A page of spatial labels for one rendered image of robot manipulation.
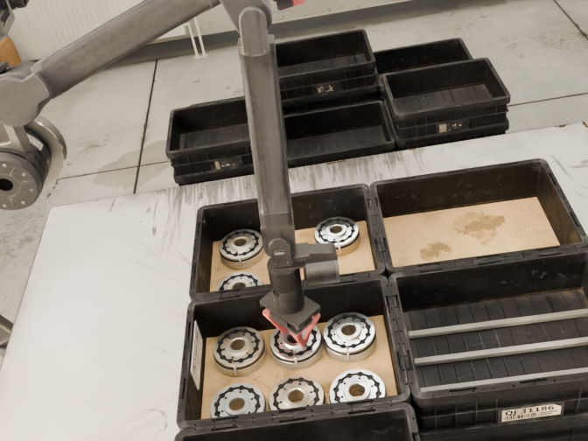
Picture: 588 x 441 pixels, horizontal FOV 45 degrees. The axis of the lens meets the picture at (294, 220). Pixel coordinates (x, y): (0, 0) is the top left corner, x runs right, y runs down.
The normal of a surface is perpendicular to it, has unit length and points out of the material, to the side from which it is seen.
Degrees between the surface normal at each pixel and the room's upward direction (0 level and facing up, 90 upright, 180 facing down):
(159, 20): 80
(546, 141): 0
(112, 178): 0
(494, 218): 0
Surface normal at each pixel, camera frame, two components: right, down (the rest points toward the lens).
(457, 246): -0.14, -0.76
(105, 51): 0.06, 0.49
